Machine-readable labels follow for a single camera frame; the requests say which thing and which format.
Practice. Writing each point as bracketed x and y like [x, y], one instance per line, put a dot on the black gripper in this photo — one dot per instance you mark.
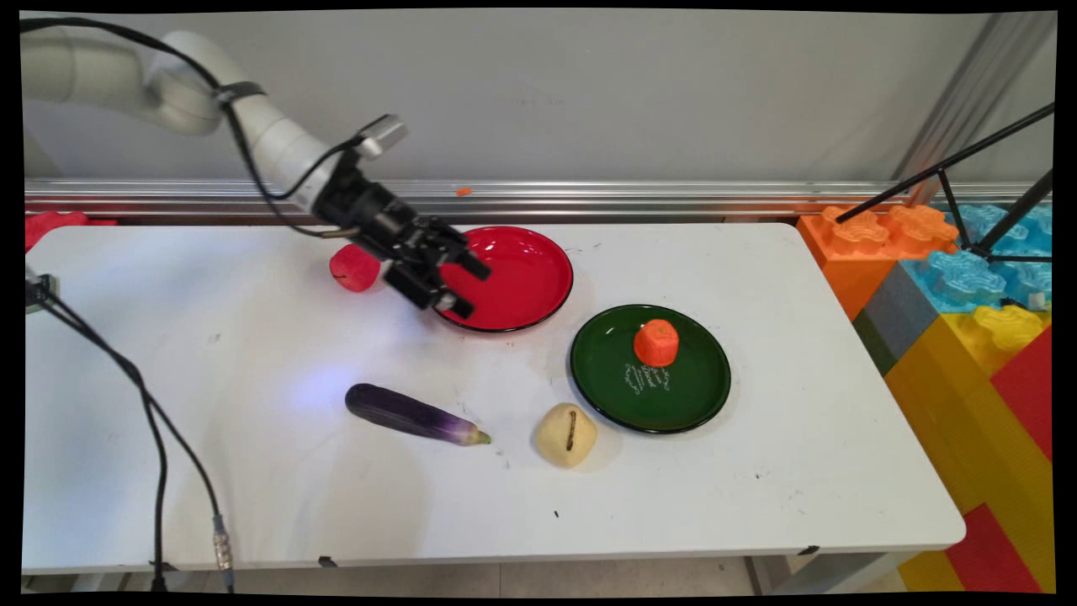
[366, 210]

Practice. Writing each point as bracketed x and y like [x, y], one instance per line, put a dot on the orange toy mandarin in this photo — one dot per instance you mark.
[656, 343]

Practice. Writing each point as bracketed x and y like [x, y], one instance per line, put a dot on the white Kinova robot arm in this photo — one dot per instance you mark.
[278, 135]

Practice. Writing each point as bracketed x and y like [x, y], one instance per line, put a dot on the red glossy plate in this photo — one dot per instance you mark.
[522, 278]

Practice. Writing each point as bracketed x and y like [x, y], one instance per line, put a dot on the red toy apple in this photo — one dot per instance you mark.
[353, 269]

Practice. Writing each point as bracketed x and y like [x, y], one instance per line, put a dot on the purple toy eggplant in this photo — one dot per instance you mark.
[404, 411]

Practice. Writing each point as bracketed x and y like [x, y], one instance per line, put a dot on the beige toy potato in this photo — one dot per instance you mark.
[555, 438]

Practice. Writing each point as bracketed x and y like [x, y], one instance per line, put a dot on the dark green glossy plate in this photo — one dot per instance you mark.
[690, 396]

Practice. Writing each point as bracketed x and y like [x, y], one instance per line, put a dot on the small black clamp device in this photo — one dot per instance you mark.
[40, 293]

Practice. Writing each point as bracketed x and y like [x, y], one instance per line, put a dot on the orange giant building brick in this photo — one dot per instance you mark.
[850, 252]

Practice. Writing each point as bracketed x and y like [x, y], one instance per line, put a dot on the grey giant building brick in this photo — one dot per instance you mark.
[896, 320]

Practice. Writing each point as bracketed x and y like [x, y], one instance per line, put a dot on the white table leg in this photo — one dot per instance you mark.
[841, 576]

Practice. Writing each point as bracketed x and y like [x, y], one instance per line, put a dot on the black tripod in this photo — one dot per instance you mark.
[945, 163]

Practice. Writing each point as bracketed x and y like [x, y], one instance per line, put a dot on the blue giant building brick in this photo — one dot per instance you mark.
[959, 278]

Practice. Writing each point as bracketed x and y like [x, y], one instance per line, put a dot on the yellow giant building brick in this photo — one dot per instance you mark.
[959, 421]

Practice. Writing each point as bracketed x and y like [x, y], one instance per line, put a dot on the red giant building brick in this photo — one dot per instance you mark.
[1031, 387]
[993, 555]

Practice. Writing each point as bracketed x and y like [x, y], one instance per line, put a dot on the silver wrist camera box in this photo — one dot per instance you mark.
[383, 135]

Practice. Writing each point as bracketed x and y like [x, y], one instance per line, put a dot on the aluminium rail profile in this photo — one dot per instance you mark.
[673, 198]

